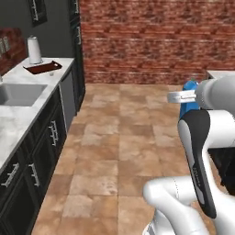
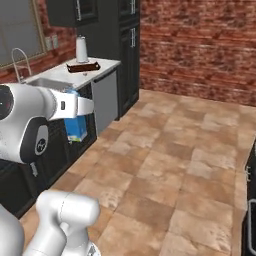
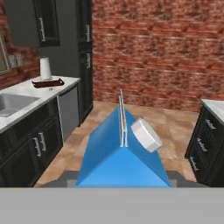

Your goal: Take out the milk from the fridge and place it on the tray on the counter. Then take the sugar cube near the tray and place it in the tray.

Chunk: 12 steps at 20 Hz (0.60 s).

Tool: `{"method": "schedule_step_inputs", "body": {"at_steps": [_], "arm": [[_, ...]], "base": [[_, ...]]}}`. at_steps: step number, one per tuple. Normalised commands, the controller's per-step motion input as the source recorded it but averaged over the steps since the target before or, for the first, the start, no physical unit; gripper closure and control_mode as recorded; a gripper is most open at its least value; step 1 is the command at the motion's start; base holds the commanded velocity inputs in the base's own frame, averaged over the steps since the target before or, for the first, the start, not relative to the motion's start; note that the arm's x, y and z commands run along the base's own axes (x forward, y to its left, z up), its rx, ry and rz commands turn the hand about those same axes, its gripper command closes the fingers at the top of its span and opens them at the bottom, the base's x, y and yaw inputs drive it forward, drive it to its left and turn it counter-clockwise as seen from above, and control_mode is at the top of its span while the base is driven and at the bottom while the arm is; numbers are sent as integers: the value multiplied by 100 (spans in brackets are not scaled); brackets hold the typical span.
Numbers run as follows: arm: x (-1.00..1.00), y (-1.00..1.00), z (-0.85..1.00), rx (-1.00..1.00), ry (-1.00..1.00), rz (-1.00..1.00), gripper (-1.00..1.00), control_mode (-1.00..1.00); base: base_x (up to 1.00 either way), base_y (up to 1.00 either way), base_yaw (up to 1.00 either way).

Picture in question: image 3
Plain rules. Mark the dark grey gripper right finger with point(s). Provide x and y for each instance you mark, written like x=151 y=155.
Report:
x=186 y=181

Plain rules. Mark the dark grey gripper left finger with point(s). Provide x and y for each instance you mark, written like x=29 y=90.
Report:
x=55 y=182

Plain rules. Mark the blue milk carton white cap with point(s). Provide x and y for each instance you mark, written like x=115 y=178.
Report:
x=116 y=163

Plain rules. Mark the dark red tray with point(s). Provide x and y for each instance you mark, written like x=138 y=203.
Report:
x=48 y=83

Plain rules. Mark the black base cupboard door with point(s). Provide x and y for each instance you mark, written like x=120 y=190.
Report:
x=48 y=143
x=17 y=163

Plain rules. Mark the black drawer cabinet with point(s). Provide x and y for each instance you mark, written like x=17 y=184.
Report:
x=207 y=145

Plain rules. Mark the black false drawer front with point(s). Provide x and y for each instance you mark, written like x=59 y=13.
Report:
x=29 y=121

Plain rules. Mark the grey dishwasher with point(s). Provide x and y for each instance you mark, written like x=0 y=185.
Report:
x=68 y=113

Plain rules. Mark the steel sink basin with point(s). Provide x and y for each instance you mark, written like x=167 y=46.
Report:
x=11 y=103

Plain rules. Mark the white paper towel roll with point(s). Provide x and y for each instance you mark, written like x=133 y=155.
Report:
x=45 y=68

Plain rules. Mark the tall black cabinet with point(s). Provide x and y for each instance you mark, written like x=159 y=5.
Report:
x=85 y=61

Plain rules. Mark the framed window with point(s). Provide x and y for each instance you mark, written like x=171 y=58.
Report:
x=3 y=55

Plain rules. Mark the grey wall outlet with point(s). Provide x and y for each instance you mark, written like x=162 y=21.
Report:
x=12 y=61
x=19 y=60

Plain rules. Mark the black wall cupboard door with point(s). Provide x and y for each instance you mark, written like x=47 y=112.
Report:
x=47 y=22

